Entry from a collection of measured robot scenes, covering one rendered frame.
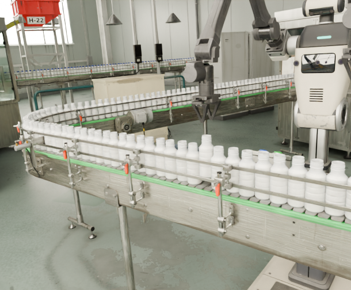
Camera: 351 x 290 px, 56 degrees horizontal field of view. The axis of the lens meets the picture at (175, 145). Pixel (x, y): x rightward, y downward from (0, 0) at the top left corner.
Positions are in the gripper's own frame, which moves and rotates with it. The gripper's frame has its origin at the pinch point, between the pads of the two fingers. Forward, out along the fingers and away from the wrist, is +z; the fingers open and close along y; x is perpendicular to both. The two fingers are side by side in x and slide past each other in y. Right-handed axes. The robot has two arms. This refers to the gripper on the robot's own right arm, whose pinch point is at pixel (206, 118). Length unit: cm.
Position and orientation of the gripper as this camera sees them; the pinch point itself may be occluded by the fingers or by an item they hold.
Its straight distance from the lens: 125.6
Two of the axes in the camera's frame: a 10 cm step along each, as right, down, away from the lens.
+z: 0.4, 9.7, 2.5
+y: -6.2, 2.2, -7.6
